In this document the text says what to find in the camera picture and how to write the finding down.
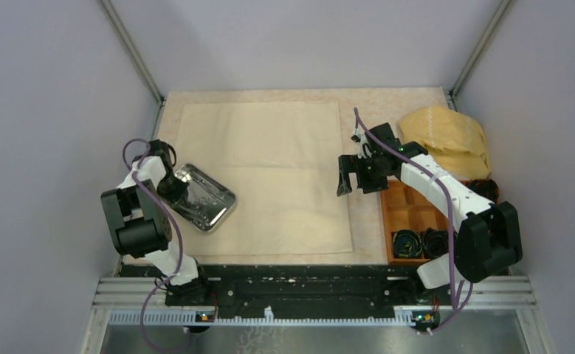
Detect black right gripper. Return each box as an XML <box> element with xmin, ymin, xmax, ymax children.
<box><xmin>337</xmin><ymin>153</ymin><xmax>391</xmax><ymax>196</ymax></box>

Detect steel instrument tray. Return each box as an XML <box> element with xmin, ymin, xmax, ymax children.
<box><xmin>164</xmin><ymin>164</ymin><xmax>237</xmax><ymax>234</ymax></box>

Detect cream cloth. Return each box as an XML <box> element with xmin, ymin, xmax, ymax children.
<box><xmin>174</xmin><ymin>101</ymin><xmax>353</xmax><ymax>256</ymax></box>

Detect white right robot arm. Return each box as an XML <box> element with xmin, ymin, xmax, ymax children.
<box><xmin>337</xmin><ymin>122</ymin><xmax>523</xmax><ymax>304</ymax></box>

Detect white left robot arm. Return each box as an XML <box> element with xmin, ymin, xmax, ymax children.
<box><xmin>100</xmin><ymin>138</ymin><xmax>211</xmax><ymax>305</ymax></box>

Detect steel surgical scissors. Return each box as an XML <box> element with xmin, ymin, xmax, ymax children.
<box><xmin>187</xmin><ymin>192</ymin><xmax>218</xmax><ymax>214</ymax></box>

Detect wooden compartment tray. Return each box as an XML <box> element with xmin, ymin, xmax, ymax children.
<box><xmin>380</xmin><ymin>181</ymin><xmax>448</xmax><ymax>267</ymax></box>

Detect dark patterned fabric roll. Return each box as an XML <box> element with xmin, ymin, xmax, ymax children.
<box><xmin>392</xmin><ymin>229</ymin><xmax>423</xmax><ymax>259</ymax></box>

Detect yellow crumpled cloth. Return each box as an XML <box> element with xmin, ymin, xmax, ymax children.
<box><xmin>397</xmin><ymin>106</ymin><xmax>492</xmax><ymax>179</ymax></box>

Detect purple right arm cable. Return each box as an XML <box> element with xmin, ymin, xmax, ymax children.
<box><xmin>353</xmin><ymin>107</ymin><xmax>475</xmax><ymax>336</ymax></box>

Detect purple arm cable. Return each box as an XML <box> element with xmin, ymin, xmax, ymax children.
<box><xmin>353</xmin><ymin>107</ymin><xmax>475</xmax><ymax>336</ymax></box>
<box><xmin>122</xmin><ymin>139</ymin><xmax>193</xmax><ymax>354</ymax></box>

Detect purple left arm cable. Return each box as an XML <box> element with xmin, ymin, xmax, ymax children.
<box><xmin>122</xmin><ymin>139</ymin><xmax>193</xmax><ymax>354</ymax></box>

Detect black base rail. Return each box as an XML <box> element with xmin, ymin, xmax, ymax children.
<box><xmin>121</xmin><ymin>265</ymin><xmax>451</xmax><ymax>306</ymax></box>

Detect aluminium frame rail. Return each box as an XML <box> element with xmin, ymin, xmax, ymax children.
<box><xmin>80</xmin><ymin>275</ymin><xmax>556</xmax><ymax>353</ymax></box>

